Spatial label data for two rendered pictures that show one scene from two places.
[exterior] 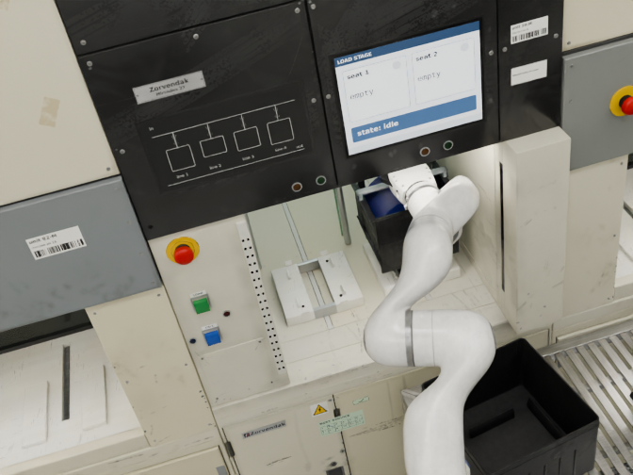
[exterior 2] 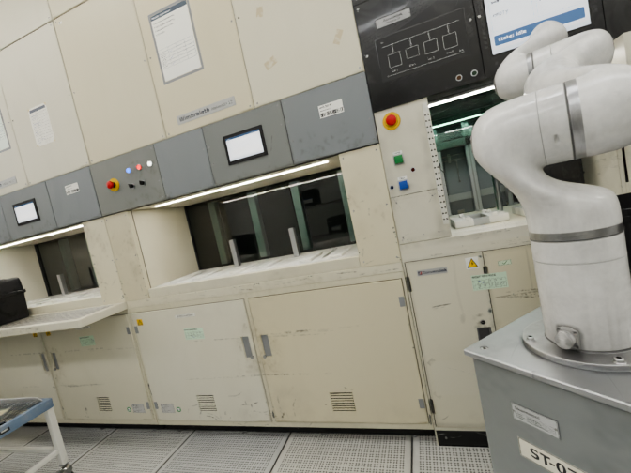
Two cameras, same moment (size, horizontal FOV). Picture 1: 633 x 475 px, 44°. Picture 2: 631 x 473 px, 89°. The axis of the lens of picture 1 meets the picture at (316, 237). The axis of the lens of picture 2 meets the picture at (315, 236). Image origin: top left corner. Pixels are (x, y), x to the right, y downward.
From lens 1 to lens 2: 1.26 m
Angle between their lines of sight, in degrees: 41
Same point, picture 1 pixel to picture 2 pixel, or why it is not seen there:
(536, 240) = not seen: outside the picture
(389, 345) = (513, 65)
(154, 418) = (365, 243)
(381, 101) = (514, 16)
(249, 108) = (432, 27)
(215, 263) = (408, 131)
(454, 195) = not seen: hidden behind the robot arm
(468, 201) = not seen: hidden behind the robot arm
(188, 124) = (400, 38)
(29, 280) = (315, 131)
